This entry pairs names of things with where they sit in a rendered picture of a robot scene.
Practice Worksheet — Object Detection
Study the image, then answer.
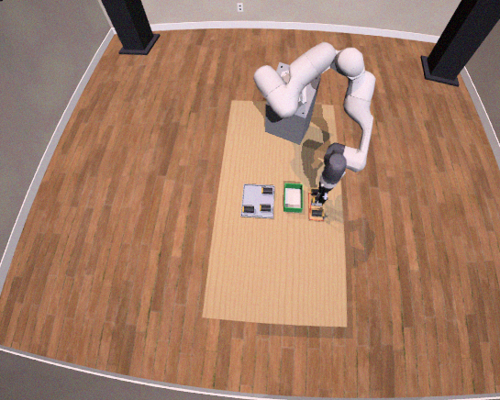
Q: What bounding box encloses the green open-top box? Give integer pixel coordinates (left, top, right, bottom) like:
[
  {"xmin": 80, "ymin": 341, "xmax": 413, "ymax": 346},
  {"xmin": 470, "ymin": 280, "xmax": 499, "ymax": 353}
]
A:
[{"xmin": 283, "ymin": 183, "xmax": 303, "ymax": 213}]

